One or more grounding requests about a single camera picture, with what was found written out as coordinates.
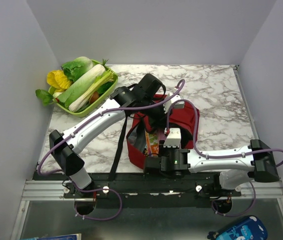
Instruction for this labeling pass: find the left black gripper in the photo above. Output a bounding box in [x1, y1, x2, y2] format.
[139, 97, 173, 131]

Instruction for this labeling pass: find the red backpack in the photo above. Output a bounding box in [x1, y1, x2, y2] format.
[108, 93, 200, 181]

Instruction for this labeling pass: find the orange paperback book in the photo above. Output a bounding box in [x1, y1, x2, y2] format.
[143, 131, 159, 157]

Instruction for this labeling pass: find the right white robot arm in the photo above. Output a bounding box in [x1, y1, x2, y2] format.
[143, 139, 280, 196]

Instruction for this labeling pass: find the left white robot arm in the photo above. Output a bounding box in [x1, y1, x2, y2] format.
[49, 73, 178, 198]

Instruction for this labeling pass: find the celery stalk bunch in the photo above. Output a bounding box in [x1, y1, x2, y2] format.
[75, 70, 114, 104]

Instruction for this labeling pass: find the brown mushroom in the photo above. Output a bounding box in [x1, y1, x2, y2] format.
[89, 91, 100, 105]

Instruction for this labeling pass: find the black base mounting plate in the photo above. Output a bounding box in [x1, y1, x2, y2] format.
[32, 171, 274, 210]

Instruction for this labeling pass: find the napa cabbage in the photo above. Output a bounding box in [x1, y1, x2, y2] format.
[57, 69, 103, 108]

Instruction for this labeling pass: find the green plastic basket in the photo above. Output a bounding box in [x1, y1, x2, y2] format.
[54, 60, 118, 118]

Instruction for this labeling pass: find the green lettuce head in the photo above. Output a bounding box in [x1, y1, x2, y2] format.
[61, 56, 94, 82]

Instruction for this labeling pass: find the blue pencil case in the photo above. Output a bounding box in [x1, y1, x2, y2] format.
[207, 215, 269, 240]

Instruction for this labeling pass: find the yellow leaf vegetable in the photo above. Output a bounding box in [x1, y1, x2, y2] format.
[46, 69, 73, 92]

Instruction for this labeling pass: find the dark green spinach leaf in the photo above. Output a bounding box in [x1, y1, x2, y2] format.
[35, 89, 55, 106]

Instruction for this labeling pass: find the blue book corner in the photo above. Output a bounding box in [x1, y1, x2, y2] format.
[37, 233, 82, 240]

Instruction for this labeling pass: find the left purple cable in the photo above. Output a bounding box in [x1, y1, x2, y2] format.
[36, 79, 186, 221]

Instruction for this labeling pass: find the purple cable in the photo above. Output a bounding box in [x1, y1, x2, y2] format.
[36, 79, 186, 221]
[165, 99, 283, 218]

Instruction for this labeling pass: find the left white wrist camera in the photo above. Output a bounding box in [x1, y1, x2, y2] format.
[163, 93, 185, 114]

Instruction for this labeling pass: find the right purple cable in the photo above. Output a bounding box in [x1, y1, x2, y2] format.
[165, 99, 283, 218]

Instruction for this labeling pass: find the aluminium rail frame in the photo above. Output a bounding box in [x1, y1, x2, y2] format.
[11, 64, 283, 240]

